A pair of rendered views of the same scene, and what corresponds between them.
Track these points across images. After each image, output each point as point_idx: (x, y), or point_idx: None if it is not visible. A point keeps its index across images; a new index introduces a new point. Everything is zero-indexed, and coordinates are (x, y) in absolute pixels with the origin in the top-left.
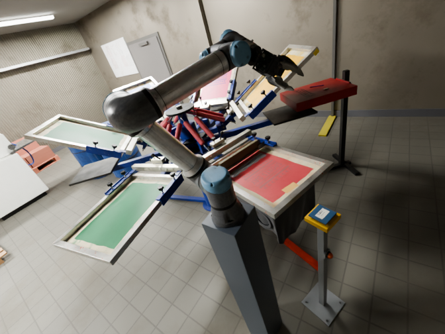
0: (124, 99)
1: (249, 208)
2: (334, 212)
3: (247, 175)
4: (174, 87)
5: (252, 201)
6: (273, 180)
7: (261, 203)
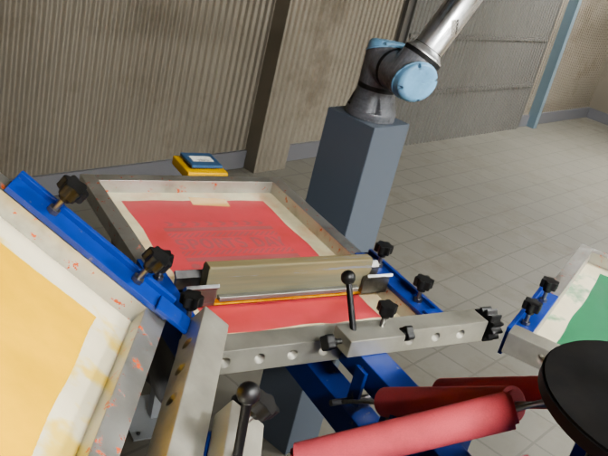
0: None
1: (337, 108)
2: (184, 153)
3: None
4: None
5: (305, 201)
6: (232, 224)
7: (289, 193)
